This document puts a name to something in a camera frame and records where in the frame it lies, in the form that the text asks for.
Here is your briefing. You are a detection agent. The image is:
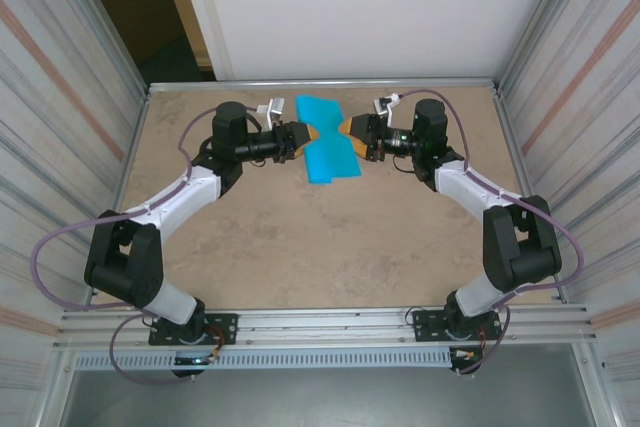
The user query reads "blue square paper sheet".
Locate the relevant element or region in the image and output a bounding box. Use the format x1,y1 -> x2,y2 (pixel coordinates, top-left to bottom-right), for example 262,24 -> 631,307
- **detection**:
294,94 -> 364,186

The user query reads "corrugated translucent side panel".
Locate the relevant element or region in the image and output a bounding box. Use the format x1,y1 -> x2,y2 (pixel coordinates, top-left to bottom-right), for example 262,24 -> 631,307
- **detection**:
0,0 -> 151,378
499,0 -> 640,378

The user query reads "black electronics board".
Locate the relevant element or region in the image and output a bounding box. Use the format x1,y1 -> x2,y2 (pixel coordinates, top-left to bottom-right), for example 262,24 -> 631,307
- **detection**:
448,346 -> 484,377
172,352 -> 221,379

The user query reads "aluminium table edge rail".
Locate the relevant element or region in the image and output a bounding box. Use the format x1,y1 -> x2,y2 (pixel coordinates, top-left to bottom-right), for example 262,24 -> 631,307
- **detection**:
147,77 -> 501,94

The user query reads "aluminium table side rail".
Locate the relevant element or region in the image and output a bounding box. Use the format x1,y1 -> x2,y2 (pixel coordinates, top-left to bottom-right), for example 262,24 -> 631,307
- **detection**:
492,86 -> 569,306
88,89 -> 151,311

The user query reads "beige door frame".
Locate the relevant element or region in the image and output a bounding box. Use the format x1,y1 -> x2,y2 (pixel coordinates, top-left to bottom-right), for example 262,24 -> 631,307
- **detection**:
152,0 -> 219,82

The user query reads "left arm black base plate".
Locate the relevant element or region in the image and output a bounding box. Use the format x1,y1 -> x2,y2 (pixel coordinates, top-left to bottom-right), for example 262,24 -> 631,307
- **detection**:
148,313 -> 239,347

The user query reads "long aluminium mounting rail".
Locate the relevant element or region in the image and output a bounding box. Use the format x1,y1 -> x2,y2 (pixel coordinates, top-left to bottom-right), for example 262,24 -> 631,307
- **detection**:
54,302 -> 599,351

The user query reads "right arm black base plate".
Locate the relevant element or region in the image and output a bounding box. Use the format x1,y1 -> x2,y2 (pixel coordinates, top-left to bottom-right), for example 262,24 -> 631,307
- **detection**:
411,308 -> 503,344

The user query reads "grey slotted cable duct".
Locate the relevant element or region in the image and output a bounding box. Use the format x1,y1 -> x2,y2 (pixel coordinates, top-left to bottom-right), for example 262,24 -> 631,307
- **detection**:
73,349 -> 454,371

